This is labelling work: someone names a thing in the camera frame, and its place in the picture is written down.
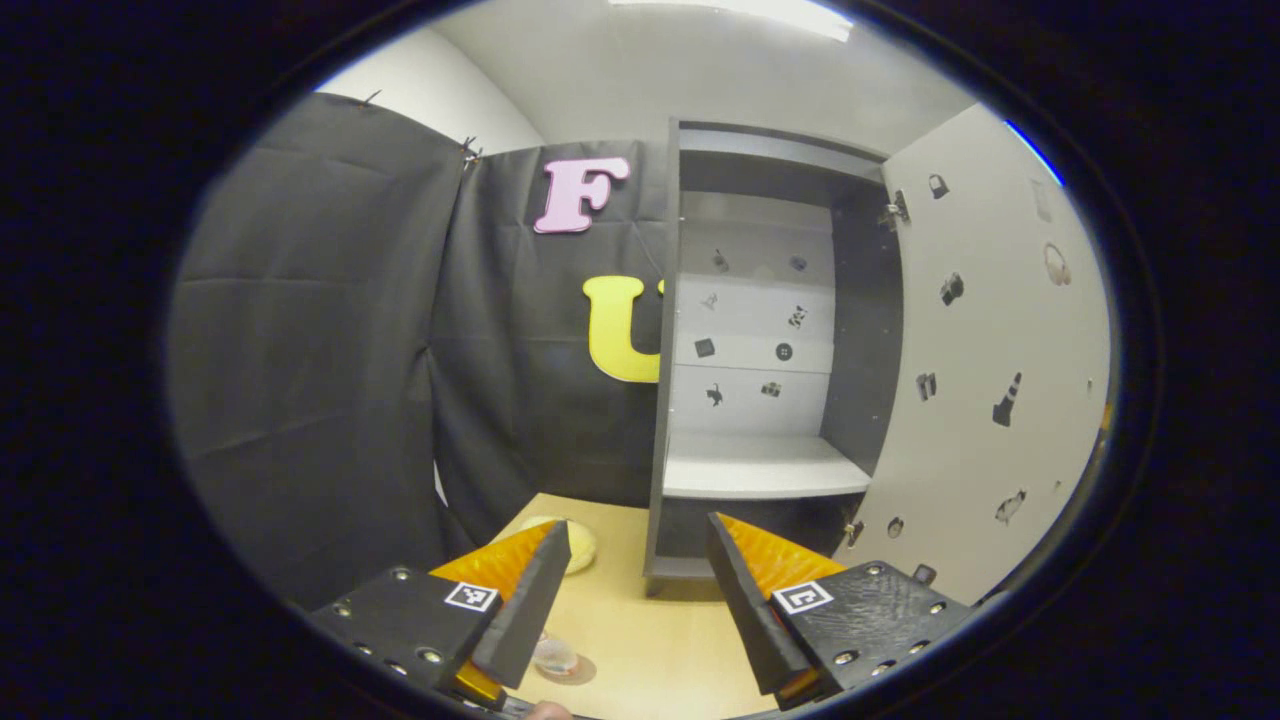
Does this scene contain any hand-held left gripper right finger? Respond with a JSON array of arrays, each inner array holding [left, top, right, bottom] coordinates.
[[705, 512, 976, 709]]

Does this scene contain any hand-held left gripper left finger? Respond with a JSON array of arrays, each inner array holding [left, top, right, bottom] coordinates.
[[310, 520, 573, 706]]

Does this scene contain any small clear bottle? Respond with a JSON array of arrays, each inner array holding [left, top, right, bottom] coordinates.
[[532, 636, 580, 677]]

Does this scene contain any brown round coaster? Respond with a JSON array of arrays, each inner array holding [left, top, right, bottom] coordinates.
[[538, 654, 599, 687]]

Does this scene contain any dark grey cabinet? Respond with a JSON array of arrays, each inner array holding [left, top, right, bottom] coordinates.
[[645, 120, 906, 596]]

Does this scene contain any beige cabinet door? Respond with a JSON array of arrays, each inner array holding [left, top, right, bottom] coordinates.
[[835, 103, 1113, 609]]

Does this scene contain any yellow soft ball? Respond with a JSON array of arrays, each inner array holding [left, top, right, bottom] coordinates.
[[520, 515, 598, 576]]

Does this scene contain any black backdrop cloth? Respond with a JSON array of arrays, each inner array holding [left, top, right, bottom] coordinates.
[[168, 92, 671, 611]]

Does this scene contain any ceiling light panel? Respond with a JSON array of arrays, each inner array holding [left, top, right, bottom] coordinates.
[[610, 0, 856, 43]]

